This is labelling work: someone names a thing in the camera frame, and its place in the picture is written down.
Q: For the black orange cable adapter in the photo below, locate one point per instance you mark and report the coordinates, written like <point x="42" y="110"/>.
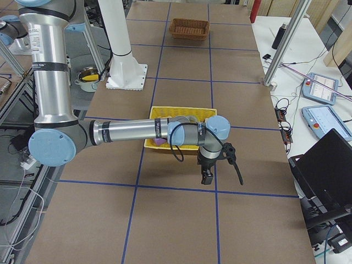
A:
<point x="284" y="126"/>

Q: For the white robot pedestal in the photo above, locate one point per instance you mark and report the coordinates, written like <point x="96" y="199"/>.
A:
<point x="125" y="72"/>

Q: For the white enamel pot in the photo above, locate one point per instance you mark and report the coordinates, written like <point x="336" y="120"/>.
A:
<point x="88" y="79"/>

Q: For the black monitor stand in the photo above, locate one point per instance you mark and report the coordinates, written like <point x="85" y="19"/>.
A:
<point x="328" y="220"/>

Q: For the white power strip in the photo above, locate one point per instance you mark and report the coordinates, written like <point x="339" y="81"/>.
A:
<point x="28" y="163"/>

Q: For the aluminium frame post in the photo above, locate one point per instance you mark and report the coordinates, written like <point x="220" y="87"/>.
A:
<point x="286" y="40"/>

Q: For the blue teach pendant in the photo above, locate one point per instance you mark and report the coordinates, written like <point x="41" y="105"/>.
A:
<point x="321" y="119"/>
<point x="318" y="93"/>

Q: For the black laptop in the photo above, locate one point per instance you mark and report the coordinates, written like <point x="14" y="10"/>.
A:
<point x="324" y="171"/>

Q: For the lower blue teach pendant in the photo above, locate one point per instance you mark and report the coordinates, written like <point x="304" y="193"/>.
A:
<point x="321" y="119"/>

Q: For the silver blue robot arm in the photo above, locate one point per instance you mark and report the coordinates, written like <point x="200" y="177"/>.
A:
<point x="59" y="135"/>

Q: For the red fire extinguisher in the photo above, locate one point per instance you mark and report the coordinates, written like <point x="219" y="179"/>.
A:
<point x="255" y="10"/>

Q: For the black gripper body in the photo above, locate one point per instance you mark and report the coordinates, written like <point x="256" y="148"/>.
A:
<point x="205" y="163"/>

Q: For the black water bottle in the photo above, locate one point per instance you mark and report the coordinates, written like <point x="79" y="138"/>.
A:
<point x="279" y="36"/>

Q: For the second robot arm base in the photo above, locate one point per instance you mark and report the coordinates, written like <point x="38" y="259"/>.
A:
<point x="18" y="39"/>

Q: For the yellow plastic basket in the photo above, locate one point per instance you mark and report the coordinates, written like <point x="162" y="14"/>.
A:
<point x="170" y="112"/>

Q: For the upper blue teach pendant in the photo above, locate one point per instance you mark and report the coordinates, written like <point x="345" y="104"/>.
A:
<point x="318" y="93"/>

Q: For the purple foam cube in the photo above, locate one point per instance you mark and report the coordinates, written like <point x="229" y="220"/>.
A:
<point x="160" y="141"/>

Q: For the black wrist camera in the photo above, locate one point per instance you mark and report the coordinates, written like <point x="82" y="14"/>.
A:
<point x="207" y="177"/>

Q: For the small black clip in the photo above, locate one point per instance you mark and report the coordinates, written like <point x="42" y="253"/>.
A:
<point x="267" y="56"/>

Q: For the brown wicker basket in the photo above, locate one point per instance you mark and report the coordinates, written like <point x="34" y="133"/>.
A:
<point x="190" y="29"/>

